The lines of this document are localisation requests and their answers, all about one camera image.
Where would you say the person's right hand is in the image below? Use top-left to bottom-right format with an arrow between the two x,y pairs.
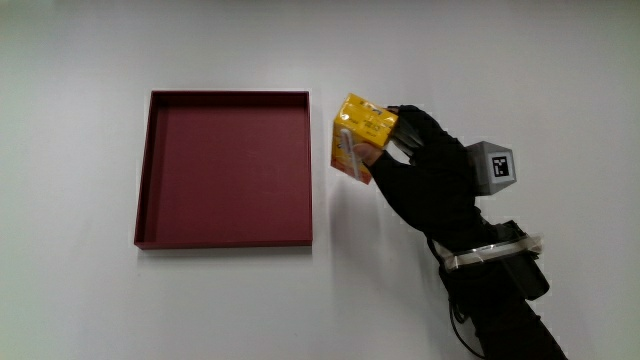
351,104 -> 518,247

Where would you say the yellow ice redtea carton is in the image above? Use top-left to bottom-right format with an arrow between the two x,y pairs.
330,92 -> 400,185

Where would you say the dark red square tray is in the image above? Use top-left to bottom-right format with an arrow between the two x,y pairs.
133,89 -> 314,251

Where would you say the black cable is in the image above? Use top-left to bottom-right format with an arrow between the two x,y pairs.
448,297 -> 487,360

